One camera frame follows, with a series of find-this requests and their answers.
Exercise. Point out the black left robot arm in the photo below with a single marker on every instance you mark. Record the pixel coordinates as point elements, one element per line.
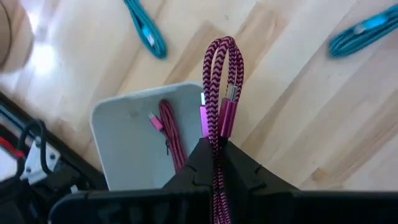
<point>18,202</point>

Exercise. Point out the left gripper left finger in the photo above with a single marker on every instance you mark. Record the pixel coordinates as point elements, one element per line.
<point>140,208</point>

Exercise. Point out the pale grey plastic bin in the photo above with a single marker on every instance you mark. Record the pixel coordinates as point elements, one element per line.
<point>124,149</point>

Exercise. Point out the white lamp with wooden base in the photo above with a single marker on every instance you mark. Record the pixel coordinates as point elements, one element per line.
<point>12,37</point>

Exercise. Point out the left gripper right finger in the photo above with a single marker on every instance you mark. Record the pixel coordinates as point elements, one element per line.
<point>295,208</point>

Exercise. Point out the grey metal frame bracket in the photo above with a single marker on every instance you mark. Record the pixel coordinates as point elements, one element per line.
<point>34,165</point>

